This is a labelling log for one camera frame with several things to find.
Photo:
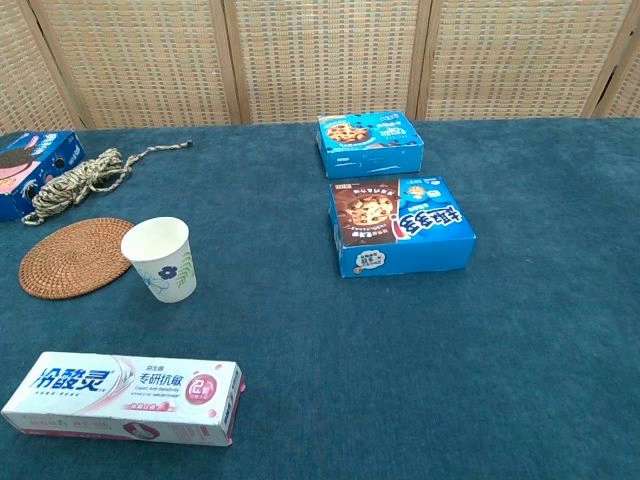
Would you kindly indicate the white floral paper cup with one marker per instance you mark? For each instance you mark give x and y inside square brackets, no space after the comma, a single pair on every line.
[165,280]

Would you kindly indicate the round brown woven coaster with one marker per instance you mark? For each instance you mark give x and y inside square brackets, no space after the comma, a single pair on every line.
[70,260]

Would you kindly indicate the light blue cookie box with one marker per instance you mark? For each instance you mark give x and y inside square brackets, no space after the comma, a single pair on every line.
[370,160]

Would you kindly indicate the brown and blue cookie box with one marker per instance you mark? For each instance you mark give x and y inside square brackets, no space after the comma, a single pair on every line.
[430,225]

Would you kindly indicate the dark teal table cloth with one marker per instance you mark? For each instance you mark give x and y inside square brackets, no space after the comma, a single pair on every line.
[400,350]

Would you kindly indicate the woven bamboo folding screen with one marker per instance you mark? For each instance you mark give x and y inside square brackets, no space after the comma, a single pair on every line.
[320,50]

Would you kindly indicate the white pink toothpaste box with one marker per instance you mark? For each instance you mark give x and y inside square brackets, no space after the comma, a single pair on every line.
[100,385]

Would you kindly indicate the blue Oreo cookie box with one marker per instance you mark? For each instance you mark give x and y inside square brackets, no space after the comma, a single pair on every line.
[50,150]

